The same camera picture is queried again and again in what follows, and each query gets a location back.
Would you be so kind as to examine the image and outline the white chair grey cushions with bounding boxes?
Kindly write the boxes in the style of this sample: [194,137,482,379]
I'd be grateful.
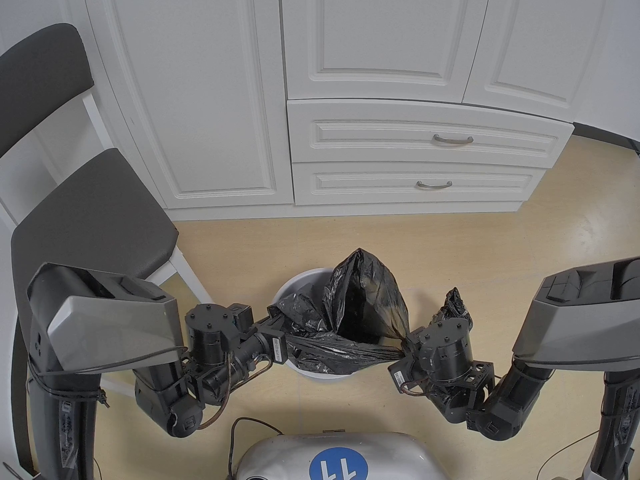
[0,23,217,319]

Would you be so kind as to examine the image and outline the white wardrobe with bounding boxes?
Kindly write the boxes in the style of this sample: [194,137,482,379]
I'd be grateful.
[57,0,621,222]

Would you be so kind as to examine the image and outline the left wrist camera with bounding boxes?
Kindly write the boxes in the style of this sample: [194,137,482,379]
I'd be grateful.
[227,304,254,334]

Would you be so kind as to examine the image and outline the black plastic bag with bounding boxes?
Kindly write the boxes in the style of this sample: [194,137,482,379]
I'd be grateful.
[267,248,412,375]

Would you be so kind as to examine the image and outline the black cable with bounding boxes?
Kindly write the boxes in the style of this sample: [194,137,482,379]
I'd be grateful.
[536,429,602,480]
[226,416,287,480]

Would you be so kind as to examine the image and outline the crumpled black plastic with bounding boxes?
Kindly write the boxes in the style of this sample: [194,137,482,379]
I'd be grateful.
[427,287,474,330]

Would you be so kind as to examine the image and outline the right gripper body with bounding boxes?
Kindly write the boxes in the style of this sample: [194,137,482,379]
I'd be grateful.
[389,352,427,398]

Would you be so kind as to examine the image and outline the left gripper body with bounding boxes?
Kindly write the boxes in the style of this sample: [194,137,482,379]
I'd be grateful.
[242,324,287,367]

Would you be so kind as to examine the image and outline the white trash bin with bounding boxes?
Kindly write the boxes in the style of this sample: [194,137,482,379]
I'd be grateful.
[271,267,372,382]

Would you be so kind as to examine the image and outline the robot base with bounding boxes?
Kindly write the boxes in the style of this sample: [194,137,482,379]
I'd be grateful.
[235,430,441,480]

